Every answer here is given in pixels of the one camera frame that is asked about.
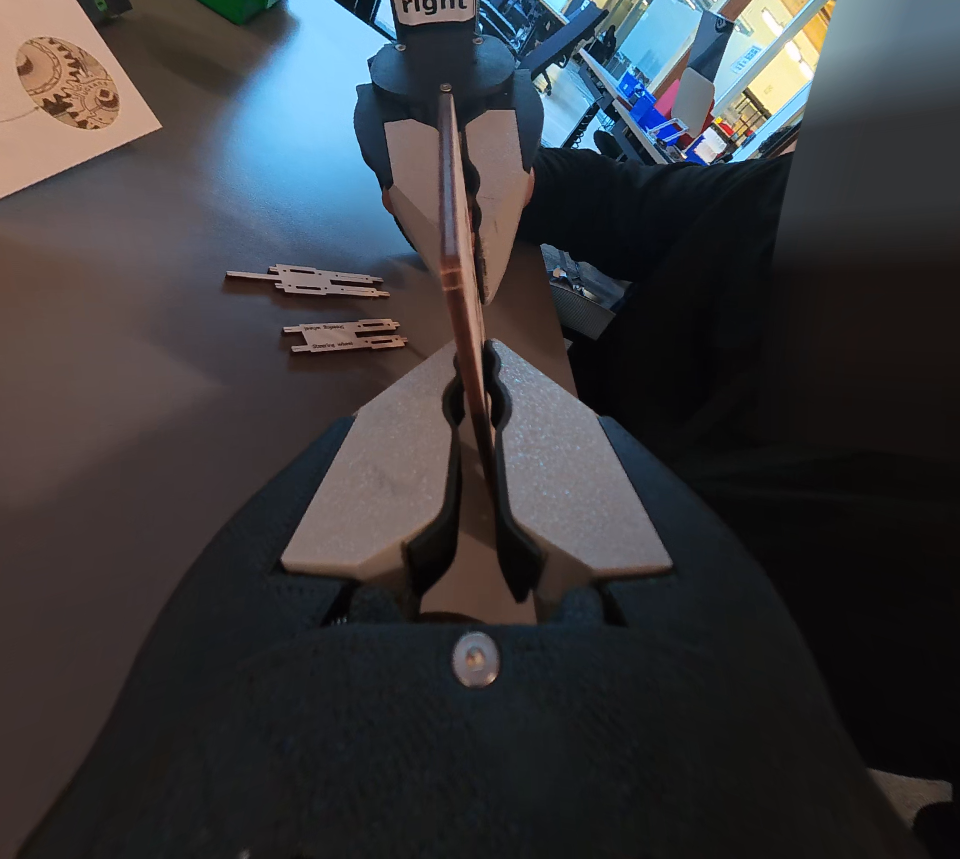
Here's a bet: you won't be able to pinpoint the wooden part with printed text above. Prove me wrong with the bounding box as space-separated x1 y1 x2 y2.
282 317 411 357

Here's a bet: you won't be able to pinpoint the wooden part with long pin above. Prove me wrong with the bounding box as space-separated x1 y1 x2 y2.
225 262 393 303

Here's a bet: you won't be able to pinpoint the laser-cut wooden parts sheet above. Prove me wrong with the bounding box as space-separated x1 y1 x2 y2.
433 92 502 500

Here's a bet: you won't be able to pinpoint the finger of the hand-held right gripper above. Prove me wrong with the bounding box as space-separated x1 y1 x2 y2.
382 118 444 269
457 111 535 307

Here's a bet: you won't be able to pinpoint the folded paper instruction sheet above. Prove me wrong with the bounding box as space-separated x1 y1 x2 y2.
0 0 162 200

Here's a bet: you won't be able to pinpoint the black and beige panel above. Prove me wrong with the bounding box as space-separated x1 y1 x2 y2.
675 11 740 125

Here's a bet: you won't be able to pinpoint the person's right forearm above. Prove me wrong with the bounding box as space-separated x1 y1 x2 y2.
521 146 796 305

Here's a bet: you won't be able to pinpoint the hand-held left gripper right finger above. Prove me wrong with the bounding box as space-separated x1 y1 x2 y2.
482 338 675 603

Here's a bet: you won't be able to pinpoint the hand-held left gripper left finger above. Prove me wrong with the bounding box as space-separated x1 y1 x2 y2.
279 349 464 595

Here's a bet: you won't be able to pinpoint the blue storage crates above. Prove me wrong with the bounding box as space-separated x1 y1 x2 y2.
618 70 725 164

